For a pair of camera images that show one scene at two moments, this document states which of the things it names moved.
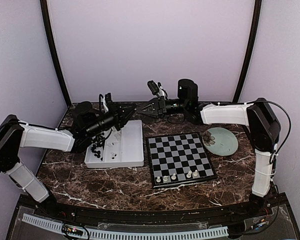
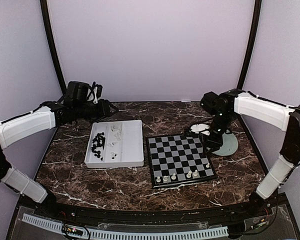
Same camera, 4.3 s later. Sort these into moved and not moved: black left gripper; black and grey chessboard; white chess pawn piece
Moved: black left gripper
Not moved: black and grey chessboard; white chess pawn piece
